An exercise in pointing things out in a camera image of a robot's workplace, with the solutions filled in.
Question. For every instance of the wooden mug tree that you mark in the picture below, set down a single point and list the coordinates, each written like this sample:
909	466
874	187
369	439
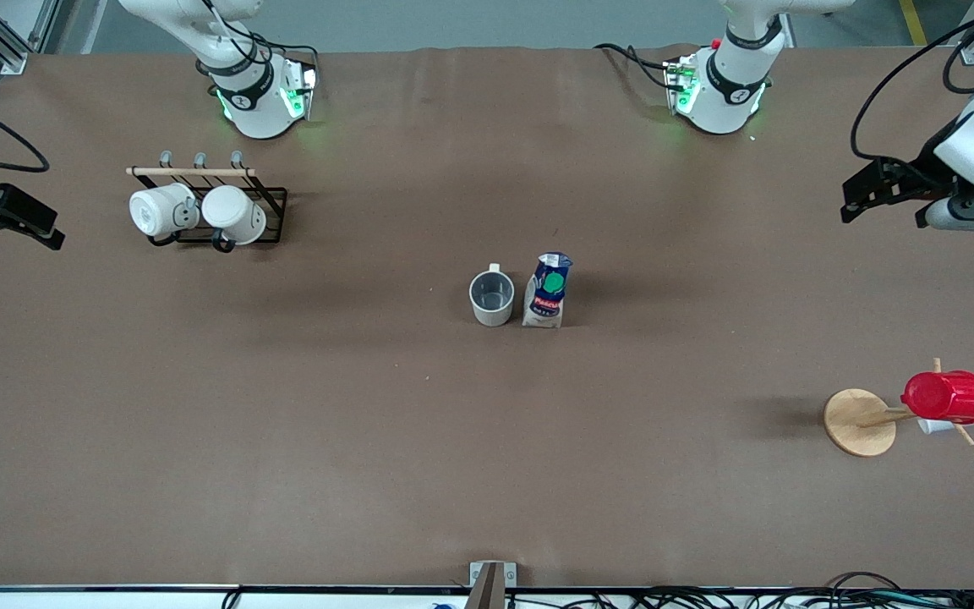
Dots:
855	423

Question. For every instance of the brown post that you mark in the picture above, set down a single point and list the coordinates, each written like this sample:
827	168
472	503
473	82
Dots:
487	592

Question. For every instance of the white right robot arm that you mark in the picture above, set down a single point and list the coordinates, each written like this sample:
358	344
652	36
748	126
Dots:
259	101

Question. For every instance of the silver left arm base box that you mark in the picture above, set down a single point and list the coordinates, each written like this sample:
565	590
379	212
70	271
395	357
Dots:
681	85

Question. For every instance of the grey mug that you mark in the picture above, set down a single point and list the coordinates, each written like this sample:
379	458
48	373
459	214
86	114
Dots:
491	309

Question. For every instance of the silver right arm base box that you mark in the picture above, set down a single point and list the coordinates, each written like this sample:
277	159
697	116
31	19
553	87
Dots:
301	93

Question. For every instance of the small white cup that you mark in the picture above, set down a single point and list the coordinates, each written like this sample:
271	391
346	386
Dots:
933	426

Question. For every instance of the metal bracket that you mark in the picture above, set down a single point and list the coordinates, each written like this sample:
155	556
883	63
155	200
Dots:
477	571

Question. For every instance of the red plastic cup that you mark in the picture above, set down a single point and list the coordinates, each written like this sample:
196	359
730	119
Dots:
948	397

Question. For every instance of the white mug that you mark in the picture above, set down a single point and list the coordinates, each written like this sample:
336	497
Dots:
233	211
157	211

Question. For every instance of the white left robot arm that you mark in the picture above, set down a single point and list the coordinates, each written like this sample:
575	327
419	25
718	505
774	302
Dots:
732	93

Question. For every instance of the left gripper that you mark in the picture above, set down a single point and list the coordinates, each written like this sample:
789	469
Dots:
916	180

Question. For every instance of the blue white milk carton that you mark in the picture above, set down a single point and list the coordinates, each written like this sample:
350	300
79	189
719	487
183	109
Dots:
548	292

